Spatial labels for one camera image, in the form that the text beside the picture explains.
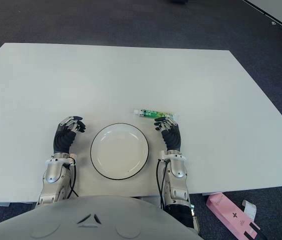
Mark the white paper tag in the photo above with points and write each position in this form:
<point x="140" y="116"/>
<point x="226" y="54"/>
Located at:
<point x="249" y="208"/>

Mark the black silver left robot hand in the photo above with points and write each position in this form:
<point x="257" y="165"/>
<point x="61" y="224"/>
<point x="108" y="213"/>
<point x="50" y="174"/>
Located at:
<point x="63" y="140"/>

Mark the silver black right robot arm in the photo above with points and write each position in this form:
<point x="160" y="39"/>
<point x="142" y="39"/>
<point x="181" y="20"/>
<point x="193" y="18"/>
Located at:
<point x="178" y="172"/>

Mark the white neighbouring desk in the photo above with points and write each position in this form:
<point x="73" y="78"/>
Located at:
<point x="278" y="12"/>

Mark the pink cardboard box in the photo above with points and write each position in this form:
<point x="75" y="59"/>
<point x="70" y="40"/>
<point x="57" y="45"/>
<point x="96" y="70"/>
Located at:
<point x="228" y="210"/>

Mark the grey robot torso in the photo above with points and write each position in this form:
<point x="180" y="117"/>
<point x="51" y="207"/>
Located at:
<point x="81" y="220"/>

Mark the white plate with black rim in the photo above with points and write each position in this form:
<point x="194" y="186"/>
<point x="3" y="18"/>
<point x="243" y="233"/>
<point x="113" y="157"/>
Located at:
<point x="119" y="151"/>

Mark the green white toothpaste tube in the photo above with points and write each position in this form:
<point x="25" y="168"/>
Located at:
<point x="153" y="113"/>

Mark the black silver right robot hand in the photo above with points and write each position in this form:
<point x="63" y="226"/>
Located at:
<point x="172" y="138"/>

